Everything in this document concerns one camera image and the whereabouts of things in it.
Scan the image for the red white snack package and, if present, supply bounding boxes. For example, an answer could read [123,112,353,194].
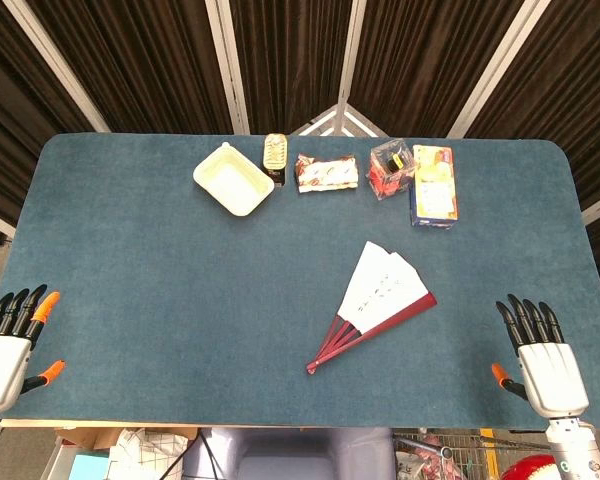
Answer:
[293,152,359,195]

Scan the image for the white checked cloth bag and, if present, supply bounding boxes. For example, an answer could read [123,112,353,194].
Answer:
[108,428,189,480]

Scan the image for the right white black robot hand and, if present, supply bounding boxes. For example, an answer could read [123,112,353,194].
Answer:
[491,293,590,419]

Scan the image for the blue table mat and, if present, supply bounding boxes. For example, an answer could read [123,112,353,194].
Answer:
[1,131,600,434]

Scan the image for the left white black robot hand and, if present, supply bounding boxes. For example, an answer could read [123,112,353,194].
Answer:
[0,284,67,414]

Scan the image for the white triangular frame foot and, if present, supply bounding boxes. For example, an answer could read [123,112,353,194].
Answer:
[289,103,382,138]

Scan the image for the blue yellow tissue box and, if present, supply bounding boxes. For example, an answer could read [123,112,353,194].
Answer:
[408,144,460,231]

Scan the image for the cream plastic food tray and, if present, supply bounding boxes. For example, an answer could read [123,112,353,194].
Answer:
[192,141,276,218]

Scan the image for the blue grey robot torso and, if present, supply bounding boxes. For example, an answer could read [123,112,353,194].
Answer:
[181,427,397,480]

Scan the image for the clear plastic box red contents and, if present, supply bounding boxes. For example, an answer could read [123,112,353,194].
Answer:
[368,138,416,202]

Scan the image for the brown cardboard box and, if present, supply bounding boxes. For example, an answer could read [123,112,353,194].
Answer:
[53,426,131,452]

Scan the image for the folding paper fan red ribs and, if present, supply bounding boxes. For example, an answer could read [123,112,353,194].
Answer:
[305,240,439,376]

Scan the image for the metal wire cart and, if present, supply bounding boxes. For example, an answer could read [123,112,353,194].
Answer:
[391,428,487,480]

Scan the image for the dark brown pleated curtain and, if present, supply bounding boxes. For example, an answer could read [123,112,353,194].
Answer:
[0,0,600,261]

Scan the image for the white frame post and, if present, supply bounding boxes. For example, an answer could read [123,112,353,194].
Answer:
[333,0,370,111]
[204,0,252,136]
[2,0,112,133]
[447,0,552,138]

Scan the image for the gold tin can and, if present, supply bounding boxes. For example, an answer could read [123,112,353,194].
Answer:
[262,132,289,188]

